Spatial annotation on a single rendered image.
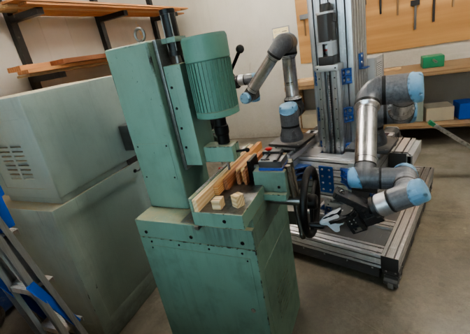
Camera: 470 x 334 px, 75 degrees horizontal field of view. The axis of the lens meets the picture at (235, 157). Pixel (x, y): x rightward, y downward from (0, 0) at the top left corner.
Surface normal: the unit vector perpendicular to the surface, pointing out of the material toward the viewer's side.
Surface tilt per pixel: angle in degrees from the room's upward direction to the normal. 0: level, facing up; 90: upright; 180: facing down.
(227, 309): 90
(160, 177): 90
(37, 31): 90
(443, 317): 0
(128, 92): 90
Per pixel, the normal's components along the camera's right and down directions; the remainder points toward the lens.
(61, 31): 0.91, -0.02
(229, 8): -0.38, 0.38
